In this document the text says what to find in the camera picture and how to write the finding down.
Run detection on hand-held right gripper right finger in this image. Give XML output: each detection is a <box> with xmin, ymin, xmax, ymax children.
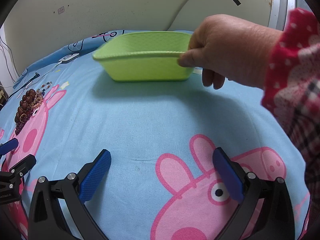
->
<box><xmin>212</xmin><ymin>147</ymin><xmax>296</xmax><ymax>240</ymax></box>

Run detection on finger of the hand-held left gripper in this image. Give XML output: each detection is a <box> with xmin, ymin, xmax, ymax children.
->
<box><xmin>0</xmin><ymin>138</ymin><xmax>19</xmax><ymax>156</ymax></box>
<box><xmin>0</xmin><ymin>154</ymin><xmax>37</xmax><ymax>180</ymax></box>

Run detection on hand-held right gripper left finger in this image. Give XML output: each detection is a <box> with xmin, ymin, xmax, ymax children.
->
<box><xmin>27</xmin><ymin>149</ymin><xmax>112</xmax><ymax>240</ymax></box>

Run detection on medium brown wooden bead bracelet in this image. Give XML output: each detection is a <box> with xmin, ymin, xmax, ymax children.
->
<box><xmin>14</xmin><ymin>105</ymin><xmax>34</xmax><ymax>136</ymax></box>

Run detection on large brown wooden bead bracelet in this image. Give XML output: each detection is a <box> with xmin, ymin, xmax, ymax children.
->
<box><xmin>20</xmin><ymin>89</ymin><xmax>37</xmax><ymax>109</ymax></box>

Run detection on multicolour glass bead string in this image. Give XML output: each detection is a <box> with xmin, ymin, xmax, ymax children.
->
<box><xmin>37</xmin><ymin>81</ymin><xmax>54</xmax><ymax>92</ymax></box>

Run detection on green plastic tray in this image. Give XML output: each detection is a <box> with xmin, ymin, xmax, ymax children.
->
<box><xmin>92</xmin><ymin>31</ymin><xmax>198</xmax><ymax>82</ymax></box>

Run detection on person's right forearm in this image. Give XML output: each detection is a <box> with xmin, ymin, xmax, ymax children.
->
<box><xmin>261</xmin><ymin>7</ymin><xmax>320</xmax><ymax>230</ymax></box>

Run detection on person's right hand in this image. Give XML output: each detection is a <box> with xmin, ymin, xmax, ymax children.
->
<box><xmin>177</xmin><ymin>14</ymin><xmax>284</xmax><ymax>90</ymax></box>

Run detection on bedside clutter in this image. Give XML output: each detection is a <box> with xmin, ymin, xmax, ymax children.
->
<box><xmin>0</xmin><ymin>84</ymin><xmax>7</xmax><ymax>106</ymax></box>

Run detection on cartoon pig printed blanket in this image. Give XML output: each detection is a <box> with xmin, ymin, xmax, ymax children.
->
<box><xmin>0</xmin><ymin>29</ymin><xmax>312</xmax><ymax>240</ymax></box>

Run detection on black cable with plug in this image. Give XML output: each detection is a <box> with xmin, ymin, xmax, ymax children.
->
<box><xmin>24</xmin><ymin>72</ymin><xmax>41</xmax><ymax>87</ymax></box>

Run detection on thin wall wires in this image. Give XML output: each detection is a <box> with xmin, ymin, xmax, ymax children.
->
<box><xmin>0</xmin><ymin>35</ymin><xmax>18</xmax><ymax>86</ymax></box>

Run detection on white charger with cable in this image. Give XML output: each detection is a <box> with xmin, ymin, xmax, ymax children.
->
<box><xmin>44</xmin><ymin>53</ymin><xmax>81</xmax><ymax>75</ymax></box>

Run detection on white wall cable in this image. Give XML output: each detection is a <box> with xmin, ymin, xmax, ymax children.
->
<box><xmin>170</xmin><ymin>0</ymin><xmax>209</xmax><ymax>30</ymax></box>

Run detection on aluminium window frame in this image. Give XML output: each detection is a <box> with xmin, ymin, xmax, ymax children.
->
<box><xmin>268</xmin><ymin>0</ymin><xmax>298</xmax><ymax>28</ymax></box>

